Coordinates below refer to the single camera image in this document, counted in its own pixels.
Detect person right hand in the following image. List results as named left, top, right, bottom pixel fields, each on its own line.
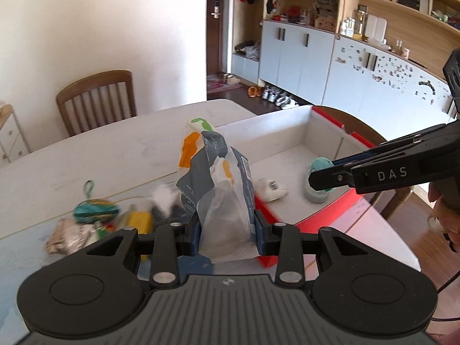
left=428, top=183, right=460, bottom=252

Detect brown door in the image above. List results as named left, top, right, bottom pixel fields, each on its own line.
left=206, top=0, right=232, bottom=76

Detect yellow sponge block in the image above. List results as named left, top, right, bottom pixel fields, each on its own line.
left=126, top=209, right=154, bottom=262

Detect silver foil packet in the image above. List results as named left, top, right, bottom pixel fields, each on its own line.
left=45, top=219, right=97, bottom=255

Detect large white wall cabinet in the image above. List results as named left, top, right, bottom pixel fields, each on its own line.
left=231, top=0, right=459, bottom=139

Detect wooden chair behind table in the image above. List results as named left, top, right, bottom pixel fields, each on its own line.
left=56, top=69, right=137, bottom=136

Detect grey shoes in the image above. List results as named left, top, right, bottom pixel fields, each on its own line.
left=261, top=87, right=299, bottom=110

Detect orange slippers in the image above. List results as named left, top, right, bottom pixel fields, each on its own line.
left=247, top=87, right=264, bottom=98

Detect light blue gear device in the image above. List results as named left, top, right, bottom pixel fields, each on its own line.
left=303, top=157, right=335, bottom=204

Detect red white cardboard box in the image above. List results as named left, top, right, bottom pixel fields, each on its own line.
left=218, top=106, right=394, bottom=253

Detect white plush toy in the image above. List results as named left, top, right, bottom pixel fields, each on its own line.
left=254, top=178, right=288, bottom=202

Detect white drawer sideboard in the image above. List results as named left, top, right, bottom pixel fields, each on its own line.
left=0, top=104, right=30, bottom=168

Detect teal striped pouch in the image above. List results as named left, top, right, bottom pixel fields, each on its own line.
left=73, top=180, right=120, bottom=224

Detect crumpled white tissue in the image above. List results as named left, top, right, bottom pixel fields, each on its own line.
left=150, top=185, right=180, bottom=216

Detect patterned door mat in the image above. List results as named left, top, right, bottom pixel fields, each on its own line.
left=207, top=73, right=243, bottom=94

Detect white grey plastic bag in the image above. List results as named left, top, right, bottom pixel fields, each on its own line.
left=176, top=118, right=259, bottom=263

